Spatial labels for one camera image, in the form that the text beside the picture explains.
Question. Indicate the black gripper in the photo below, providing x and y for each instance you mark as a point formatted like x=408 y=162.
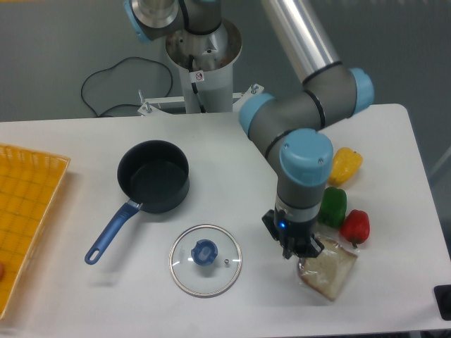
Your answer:
x=293 y=236

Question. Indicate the bagged toast slice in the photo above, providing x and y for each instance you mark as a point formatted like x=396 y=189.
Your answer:
x=328 y=273

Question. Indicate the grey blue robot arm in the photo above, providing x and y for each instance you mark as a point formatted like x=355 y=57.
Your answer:
x=287 y=133

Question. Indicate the green bell pepper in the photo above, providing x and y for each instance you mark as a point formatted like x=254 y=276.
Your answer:
x=333 y=207

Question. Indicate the red bell pepper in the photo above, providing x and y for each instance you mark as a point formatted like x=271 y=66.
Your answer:
x=356 y=228

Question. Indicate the yellow bell pepper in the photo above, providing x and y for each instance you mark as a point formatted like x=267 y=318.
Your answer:
x=346 y=163

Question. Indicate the glass lid blue knob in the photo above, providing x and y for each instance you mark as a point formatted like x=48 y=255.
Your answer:
x=205 y=261

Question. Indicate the black device table edge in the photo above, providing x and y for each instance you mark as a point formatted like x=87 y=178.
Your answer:
x=442 y=296

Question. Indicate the yellow plastic basket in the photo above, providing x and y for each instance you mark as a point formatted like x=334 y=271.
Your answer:
x=30 y=181

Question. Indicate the dark pot blue handle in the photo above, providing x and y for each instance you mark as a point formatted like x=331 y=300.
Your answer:
x=155 y=177

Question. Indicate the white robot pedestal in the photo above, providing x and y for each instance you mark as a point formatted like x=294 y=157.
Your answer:
x=205 y=65

